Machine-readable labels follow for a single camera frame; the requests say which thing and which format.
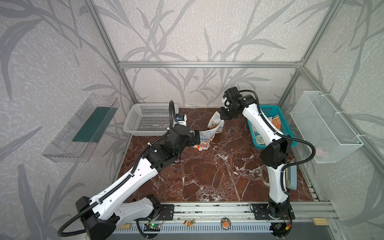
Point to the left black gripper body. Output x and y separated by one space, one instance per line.
196 137

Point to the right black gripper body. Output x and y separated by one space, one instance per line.
226 112

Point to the striped rabbit print towel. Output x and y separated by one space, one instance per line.
215 126

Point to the teal perforated plastic basket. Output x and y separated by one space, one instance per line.
272 113

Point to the white perforated plastic basket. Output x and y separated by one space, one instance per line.
147 119

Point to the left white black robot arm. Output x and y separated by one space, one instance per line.
101 214

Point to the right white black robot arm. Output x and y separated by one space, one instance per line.
275 154

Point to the orange patterned towel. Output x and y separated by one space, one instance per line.
277 121

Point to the small orange green sticker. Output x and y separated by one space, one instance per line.
189 223

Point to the light blue sponge block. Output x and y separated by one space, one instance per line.
291 178

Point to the round orange green badge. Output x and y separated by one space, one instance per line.
226 223

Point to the left green circuit board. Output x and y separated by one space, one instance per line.
152 227

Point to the small wooden block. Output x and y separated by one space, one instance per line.
320 221

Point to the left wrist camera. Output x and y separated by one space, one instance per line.
181 119

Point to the white wire mesh basket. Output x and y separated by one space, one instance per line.
321 124

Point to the pink object in wire basket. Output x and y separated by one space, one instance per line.
321 154

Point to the clear acrylic wall shelf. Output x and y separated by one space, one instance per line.
78 139

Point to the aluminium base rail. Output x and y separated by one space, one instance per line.
245 217

